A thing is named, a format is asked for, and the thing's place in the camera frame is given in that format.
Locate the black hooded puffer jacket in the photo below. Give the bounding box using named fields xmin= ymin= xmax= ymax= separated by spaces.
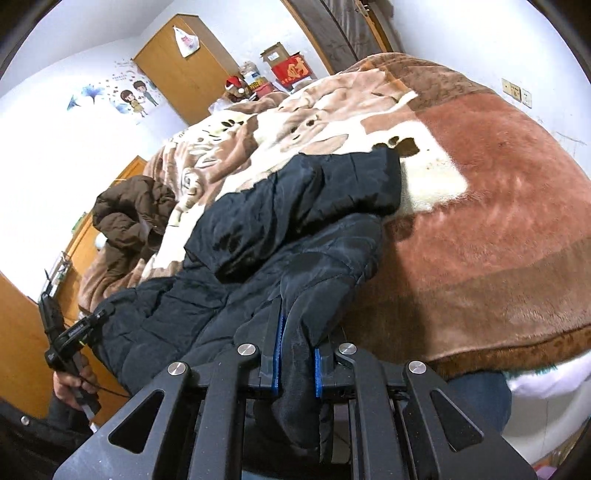
xmin=93 ymin=146 xmax=402 ymax=457

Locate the person's left hand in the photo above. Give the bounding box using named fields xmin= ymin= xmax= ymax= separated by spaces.
xmin=52 ymin=354 xmax=97 ymax=411

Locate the wooden headboard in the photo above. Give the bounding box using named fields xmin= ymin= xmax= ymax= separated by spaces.
xmin=55 ymin=155 xmax=150 ymax=324

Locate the brown puffer jacket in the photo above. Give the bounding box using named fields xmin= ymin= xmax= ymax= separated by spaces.
xmin=92 ymin=175 xmax=176 ymax=278

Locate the brown cream plush blanket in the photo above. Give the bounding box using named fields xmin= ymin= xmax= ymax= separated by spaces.
xmin=77 ymin=53 xmax=590 ymax=376

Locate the red santa hat toy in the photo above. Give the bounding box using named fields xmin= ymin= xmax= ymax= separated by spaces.
xmin=224 ymin=76 xmax=252 ymax=103

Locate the wooden wardrobe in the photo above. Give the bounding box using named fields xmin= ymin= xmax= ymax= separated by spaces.
xmin=133 ymin=14 xmax=238 ymax=125

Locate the red gift box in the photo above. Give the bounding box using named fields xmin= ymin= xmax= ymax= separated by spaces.
xmin=271 ymin=53 xmax=315 ymax=90

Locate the cardboard box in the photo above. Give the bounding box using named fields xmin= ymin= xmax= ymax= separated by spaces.
xmin=260 ymin=42 xmax=290 ymax=68

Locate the white plastic bag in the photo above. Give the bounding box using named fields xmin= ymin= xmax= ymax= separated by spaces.
xmin=173 ymin=26 xmax=200 ymax=58

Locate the wooden door with curtain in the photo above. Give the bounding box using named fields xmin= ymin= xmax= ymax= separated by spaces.
xmin=283 ymin=0 xmax=403 ymax=74

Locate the cartoon couple wall sticker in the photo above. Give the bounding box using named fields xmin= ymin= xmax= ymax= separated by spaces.
xmin=66 ymin=60 xmax=166 ymax=123

